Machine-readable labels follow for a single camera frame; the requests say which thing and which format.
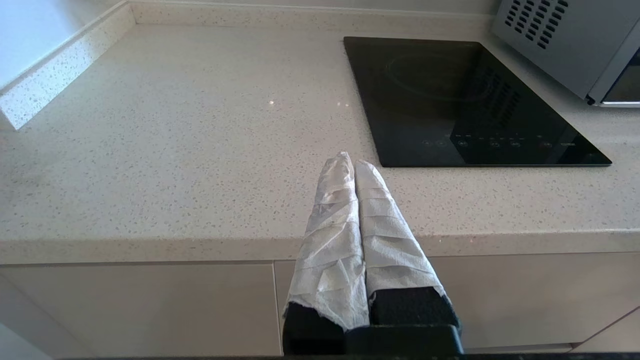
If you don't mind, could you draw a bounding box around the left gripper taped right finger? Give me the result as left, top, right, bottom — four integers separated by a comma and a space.
353, 159, 463, 337

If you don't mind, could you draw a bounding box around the black silver microwave oven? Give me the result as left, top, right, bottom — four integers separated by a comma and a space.
490, 0, 640, 107

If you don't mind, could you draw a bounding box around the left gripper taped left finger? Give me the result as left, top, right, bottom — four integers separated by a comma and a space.
281, 151, 371, 356

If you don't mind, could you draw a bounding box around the black glass induction cooktop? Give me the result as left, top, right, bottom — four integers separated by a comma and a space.
342, 36, 613, 169

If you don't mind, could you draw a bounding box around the beige cabinet front panel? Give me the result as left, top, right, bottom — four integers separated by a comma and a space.
273, 251, 640, 351
0, 262, 282, 359

